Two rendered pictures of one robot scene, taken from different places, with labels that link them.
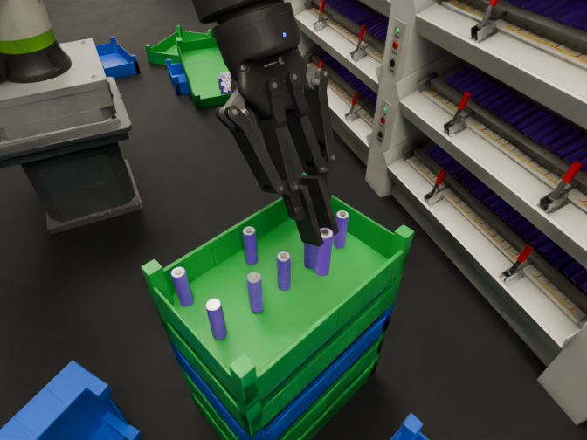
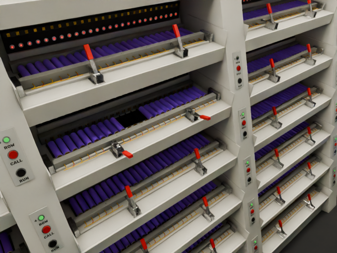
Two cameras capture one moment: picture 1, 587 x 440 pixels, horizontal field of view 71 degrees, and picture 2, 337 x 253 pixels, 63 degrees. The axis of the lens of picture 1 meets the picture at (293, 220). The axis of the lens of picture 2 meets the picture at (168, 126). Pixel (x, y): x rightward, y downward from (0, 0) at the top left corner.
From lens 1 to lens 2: 1.60 m
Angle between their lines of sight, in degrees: 83
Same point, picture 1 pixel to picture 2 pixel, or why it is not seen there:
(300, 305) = not seen: outside the picture
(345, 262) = not seen: outside the picture
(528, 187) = (304, 181)
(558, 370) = (330, 202)
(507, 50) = (287, 160)
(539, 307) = (317, 201)
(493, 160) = (294, 190)
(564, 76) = (301, 150)
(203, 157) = not seen: outside the picture
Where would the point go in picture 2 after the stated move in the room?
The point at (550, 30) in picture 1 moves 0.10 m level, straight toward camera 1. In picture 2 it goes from (283, 148) to (306, 147)
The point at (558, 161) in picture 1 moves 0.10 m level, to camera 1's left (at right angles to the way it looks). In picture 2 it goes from (295, 171) to (309, 180)
